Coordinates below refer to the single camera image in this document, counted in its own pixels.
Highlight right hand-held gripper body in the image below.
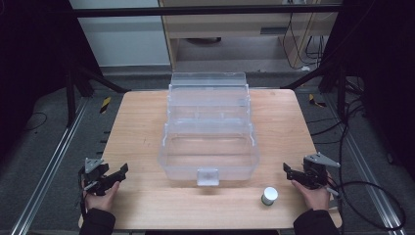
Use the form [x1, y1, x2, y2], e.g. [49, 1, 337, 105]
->
[301, 152, 342, 191]

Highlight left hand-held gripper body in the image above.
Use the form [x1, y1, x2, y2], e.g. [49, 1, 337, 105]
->
[78, 157, 111, 197]

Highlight person's right hand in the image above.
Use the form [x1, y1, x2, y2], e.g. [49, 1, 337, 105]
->
[291, 174, 334, 212]

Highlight person's left hand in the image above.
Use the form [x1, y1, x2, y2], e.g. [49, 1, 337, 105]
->
[82, 180, 121, 213]

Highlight yellow black hazard tape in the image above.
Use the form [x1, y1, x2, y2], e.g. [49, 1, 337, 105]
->
[307, 93, 328, 109]
[99, 96, 113, 115]

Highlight black metal stand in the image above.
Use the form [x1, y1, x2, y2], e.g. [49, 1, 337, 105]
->
[279, 60, 348, 122]
[64, 60, 132, 129]

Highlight clear plastic tiered storage box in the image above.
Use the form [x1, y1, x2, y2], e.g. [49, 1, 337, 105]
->
[158, 71, 261, 187]

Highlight dark curtain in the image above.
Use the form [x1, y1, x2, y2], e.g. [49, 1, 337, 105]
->
[0, 0, 102, 165]
[321, 0, 415, 170]

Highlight white cabinet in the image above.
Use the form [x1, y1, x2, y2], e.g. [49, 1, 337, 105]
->
[68, 0, 171, 69]

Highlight light wooden desk with shelf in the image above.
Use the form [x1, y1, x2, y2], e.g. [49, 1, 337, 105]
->
[158, 0, 343, 71]

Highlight aluminium floor rail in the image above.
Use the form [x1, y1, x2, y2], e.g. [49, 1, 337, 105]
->
[326, 93, 409, 235]
[9, 97, 90, 235]

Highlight black floor cables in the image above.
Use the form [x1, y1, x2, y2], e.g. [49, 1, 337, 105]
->
[306, 77, 370, 146]

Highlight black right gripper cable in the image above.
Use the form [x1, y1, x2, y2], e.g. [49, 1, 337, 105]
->
[325, 180, 407, 232]

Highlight black floor cable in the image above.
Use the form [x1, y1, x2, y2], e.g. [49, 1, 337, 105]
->
[23, 112, 49, 133]

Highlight black cables under desk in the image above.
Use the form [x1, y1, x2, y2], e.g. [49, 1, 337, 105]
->
[281, 13, 331, 71]

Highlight black horizontal frame bar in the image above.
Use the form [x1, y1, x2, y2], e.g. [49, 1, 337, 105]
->
[71, 3, 344, 19]

